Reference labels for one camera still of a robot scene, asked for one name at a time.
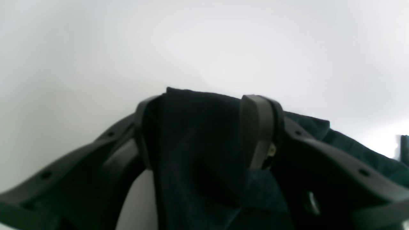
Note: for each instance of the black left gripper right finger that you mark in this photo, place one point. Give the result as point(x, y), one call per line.
point(324, 187)

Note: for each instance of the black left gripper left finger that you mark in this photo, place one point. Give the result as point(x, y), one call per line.
point(86, 188)

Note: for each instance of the black printed T-shirt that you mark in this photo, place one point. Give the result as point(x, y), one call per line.
point(202, 181)

